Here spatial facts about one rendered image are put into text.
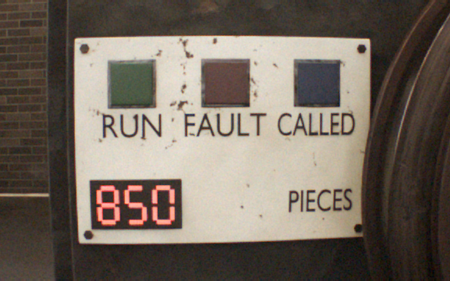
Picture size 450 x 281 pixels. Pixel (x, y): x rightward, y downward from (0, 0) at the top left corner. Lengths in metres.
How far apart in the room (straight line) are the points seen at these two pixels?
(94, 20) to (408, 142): 0.29
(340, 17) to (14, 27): 6.10
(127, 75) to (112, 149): 0.07
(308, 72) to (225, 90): 0.07
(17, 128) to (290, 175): 6.12
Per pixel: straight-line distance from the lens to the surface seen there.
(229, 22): 0.67
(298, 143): 0.67
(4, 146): 6.78
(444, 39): 0.56
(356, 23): 0.70
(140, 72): 0.65
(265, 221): 0.67
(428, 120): 0.56
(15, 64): 6.71
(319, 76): 0.66
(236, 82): 0.65
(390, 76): 0.61
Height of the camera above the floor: 1.22
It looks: 6 degrees down
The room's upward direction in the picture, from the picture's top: straight up
